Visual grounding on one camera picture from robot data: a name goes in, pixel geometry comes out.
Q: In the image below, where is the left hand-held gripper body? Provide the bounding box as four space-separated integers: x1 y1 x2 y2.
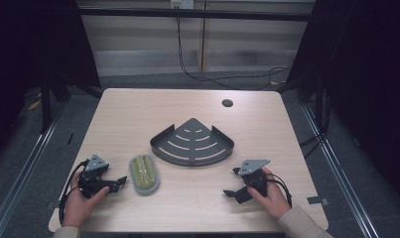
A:
77 153 110 199

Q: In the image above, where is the white wall socket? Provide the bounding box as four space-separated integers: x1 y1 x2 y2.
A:
170 0 196 10

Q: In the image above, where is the yellow tape piece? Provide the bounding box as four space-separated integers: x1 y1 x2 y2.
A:
27 98 43 112

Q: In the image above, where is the grey tape strip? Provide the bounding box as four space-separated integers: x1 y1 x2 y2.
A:
306 195 331 206

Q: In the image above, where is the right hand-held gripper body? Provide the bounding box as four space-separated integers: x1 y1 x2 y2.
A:
237 159 272 198

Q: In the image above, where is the person's left hand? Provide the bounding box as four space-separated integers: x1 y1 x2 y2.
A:
62 171 111 229

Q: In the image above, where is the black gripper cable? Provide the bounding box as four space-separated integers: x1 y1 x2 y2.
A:
266 173 294 209
58 159 90 228

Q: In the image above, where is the aluminium floor rail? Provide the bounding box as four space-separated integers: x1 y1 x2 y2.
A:
300 103 382 238
0 98 67 238

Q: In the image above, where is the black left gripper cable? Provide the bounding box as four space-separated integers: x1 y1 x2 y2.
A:
58 159 90 228

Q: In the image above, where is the black metal stand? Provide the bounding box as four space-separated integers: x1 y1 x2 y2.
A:
38 65 104 135
276 73 333 159

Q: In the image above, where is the black horizontal frame bar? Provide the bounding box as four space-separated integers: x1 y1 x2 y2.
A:
77 7 315 23

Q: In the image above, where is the long black floor cable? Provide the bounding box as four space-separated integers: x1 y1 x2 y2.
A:
175 16 292 91

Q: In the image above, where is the person's right hand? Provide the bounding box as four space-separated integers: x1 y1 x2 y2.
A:
246 166 293 221

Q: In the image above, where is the dark grey metal corner shelf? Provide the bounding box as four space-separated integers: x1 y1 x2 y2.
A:
149 117 235 168

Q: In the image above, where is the black curtain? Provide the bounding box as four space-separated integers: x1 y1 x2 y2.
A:
0 0 102 167
286 0 400 209

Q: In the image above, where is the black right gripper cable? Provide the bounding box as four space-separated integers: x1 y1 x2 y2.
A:
266 173 294 209

